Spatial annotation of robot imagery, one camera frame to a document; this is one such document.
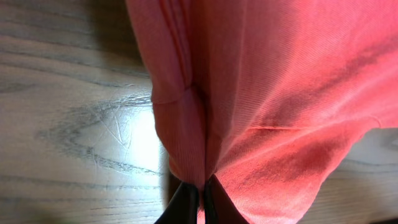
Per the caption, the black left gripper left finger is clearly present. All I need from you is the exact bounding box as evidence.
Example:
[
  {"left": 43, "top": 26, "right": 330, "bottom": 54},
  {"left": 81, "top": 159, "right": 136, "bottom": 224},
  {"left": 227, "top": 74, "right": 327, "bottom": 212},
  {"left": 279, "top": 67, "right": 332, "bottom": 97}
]
[{"left": 154, "top": 182, "right": 199, "bottom": 224}]

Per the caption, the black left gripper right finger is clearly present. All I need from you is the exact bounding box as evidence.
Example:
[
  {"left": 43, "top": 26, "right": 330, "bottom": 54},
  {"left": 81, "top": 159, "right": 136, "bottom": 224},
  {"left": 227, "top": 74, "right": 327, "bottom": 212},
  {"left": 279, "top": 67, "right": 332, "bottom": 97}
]
[{"left": 203, "top": 175, "right": 248, "bottom": 224}]

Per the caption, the red t-shirt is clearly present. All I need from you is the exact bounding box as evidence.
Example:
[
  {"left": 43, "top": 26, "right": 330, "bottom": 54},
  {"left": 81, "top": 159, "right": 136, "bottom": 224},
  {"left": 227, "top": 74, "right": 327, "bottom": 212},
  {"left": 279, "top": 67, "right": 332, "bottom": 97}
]
[{"left": 126, "top": 0, "right": 397, "bottom": 223}]

